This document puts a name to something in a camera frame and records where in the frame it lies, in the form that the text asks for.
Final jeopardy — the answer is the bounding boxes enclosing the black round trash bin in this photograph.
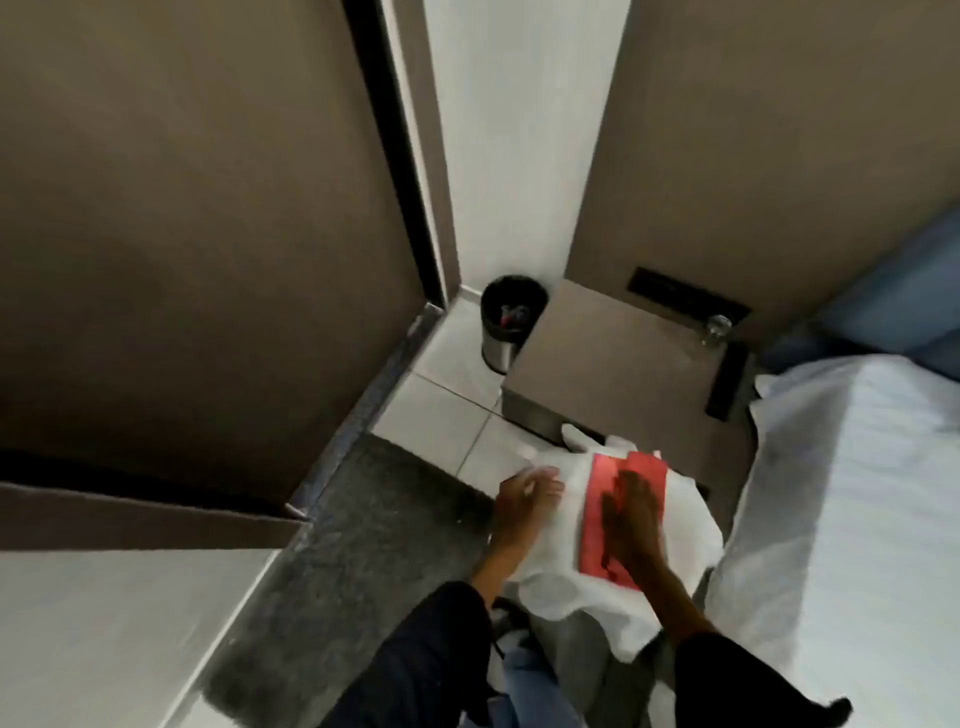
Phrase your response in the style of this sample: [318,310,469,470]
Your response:
[480,275,551,375]

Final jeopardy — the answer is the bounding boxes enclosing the red cloth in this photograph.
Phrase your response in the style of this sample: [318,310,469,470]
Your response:
[576,451,669,594]

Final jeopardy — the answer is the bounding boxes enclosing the black remote control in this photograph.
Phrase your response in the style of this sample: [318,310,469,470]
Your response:
[705,342,751,423]

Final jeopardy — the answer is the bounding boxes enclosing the person's right hand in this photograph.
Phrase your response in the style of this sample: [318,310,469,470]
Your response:
[599,471,670,588]

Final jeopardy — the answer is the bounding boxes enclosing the person's blue jeans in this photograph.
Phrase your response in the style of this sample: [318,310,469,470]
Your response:
[486,628,588,728]

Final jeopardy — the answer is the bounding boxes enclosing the black wall socket panel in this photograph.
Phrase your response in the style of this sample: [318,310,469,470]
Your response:
[627,266,753,327]

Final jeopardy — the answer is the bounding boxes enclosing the person's left forearm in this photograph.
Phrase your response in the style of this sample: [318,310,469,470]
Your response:
[322,541,530,728]

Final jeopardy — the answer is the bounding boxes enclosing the grey floor mat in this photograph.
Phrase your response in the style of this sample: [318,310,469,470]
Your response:
[201,432,505,728]

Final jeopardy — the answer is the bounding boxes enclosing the blue pillow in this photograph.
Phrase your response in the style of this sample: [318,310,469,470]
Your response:
[756,202,960,376]

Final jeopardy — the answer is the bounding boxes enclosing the brown door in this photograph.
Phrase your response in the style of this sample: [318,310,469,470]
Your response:
[0,0,445,526]

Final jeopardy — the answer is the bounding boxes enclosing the person's right forearm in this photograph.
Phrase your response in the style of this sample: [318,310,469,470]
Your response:
[637,564,854,728]

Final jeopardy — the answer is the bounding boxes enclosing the person's left hand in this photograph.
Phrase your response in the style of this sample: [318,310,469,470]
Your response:
[489,465,565,553]

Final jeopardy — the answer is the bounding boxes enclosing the bed with white sheet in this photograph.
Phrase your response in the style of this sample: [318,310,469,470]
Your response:
[703,354,960,728]

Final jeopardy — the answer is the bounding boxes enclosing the metal door threshold strip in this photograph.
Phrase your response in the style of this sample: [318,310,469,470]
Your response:
[286,303,448,520]

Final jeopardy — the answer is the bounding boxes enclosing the brown bedside table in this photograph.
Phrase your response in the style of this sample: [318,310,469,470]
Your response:
[500,279,759,481]

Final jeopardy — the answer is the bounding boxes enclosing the white cloth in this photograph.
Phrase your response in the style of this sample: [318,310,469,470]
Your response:
[501,423,726,664]

